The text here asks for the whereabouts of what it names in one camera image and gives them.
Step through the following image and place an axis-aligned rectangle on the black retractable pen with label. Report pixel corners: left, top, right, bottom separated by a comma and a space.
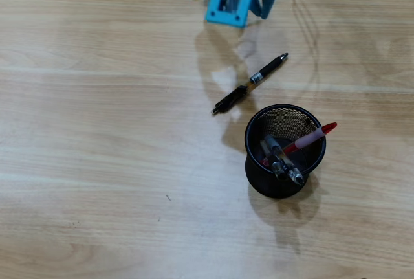
210, 52, 289, 115

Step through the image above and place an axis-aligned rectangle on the red retractable pen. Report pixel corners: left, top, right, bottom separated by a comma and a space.
261, 122, 338, 167

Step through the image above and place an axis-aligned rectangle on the clear capped pen black grip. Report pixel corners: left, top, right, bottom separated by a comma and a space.
259, 139, 290, 182

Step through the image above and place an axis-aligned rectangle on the grey clear retractable pen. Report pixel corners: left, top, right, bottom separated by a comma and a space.
264, 134, 306, 186

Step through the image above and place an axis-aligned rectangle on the black mesh pen holder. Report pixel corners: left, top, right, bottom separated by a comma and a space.
245, 103, 327, 200

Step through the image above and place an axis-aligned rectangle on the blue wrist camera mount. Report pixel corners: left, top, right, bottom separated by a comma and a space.
204, 0, 256, 28

